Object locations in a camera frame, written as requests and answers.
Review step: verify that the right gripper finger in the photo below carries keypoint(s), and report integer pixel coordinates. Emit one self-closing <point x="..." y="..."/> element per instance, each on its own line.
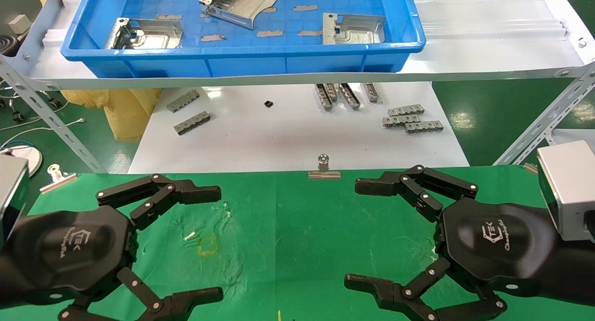
<point x="372" y="186"/>
<point x="372" y="286"/>

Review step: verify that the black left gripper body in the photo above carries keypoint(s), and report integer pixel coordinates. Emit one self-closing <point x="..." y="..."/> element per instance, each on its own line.
<point x="69" y="251"/>

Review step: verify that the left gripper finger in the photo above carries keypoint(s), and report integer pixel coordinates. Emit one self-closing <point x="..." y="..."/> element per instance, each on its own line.
<point x="186" y="301"/>
<point x="183" y="190"/>

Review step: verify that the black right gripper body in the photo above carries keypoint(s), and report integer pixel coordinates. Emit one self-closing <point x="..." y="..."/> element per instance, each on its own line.
<point x="492" y="242"/>

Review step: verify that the curved-edge sheet metal bracket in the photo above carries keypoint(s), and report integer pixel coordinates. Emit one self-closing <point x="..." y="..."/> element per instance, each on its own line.
<point x="246" y="4"/>

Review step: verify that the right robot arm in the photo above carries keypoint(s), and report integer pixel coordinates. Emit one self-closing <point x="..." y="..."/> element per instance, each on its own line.
<point x="571" y="270"/>

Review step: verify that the small white scrap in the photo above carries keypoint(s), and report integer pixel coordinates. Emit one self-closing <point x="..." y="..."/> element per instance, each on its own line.
<point x="189" y="236"/>

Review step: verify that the silver binder clip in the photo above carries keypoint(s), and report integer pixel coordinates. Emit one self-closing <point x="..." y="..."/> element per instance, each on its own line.
<point x="324" y="173"/>
<point x="58" y="181"/>

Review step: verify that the grey terminal block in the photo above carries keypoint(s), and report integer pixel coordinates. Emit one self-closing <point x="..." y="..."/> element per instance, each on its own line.
<point x="424" y="127"/>
<point x="192" y="123"/>
<point x="397" y="121"/>
<point x="322" y="97"/>
<point x="406" y="110"/>
<point x="372" y="92"/>
<point x="349" y="96"/>
<point x="332" y="91"/>
<point x="183" y="101"/>

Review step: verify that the green table cloth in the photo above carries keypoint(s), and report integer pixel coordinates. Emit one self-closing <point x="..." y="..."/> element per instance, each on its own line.
<point x="302" y="228"/>

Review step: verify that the small brown metal clip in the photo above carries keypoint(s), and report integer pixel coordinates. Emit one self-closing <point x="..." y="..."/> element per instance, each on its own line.
<point x="531" y="168"/>

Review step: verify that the yellow mesh bag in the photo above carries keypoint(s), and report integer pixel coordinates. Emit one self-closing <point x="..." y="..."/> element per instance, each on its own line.
<point x="125" y="111"/>

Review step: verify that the white round base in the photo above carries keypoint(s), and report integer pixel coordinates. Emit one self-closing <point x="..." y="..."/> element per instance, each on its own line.
<point x="32" y="158"/>

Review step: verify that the white slab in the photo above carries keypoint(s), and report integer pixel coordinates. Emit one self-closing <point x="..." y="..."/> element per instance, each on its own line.
<point x="574" y="136"/>

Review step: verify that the black caster wheel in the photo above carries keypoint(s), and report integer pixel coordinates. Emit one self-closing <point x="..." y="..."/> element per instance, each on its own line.
<point x="17" y="117"/>
<point x="55" y="103"/>

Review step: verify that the blue plastic tray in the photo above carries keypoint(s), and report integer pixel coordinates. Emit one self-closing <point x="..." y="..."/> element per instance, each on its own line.
<point x="260" y="56"/>

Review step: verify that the white corrugated shelf board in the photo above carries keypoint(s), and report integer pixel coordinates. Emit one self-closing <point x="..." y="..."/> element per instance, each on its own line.
<point x="488" y="37"/>

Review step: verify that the black coiled object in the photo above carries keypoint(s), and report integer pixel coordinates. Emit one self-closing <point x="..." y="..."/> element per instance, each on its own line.
<point x="7" y="44"/>

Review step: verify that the small grey box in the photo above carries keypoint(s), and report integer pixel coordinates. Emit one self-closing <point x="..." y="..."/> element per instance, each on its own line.
<point x="19" y="23"/>

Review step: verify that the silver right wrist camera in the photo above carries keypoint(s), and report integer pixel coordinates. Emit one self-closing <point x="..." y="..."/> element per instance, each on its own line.
<point x="571" y="190"/>

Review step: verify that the grey metal rack frame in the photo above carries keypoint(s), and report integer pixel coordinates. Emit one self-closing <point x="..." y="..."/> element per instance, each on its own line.
<point x="46" y="118"/>

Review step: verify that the flat sheet metal bracket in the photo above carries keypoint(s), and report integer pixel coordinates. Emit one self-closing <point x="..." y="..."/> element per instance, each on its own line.
<point x="358" y="30"/>

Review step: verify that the metal bracket left in tray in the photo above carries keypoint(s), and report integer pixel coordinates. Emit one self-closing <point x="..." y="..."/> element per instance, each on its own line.
<point x="158" y="35"/>

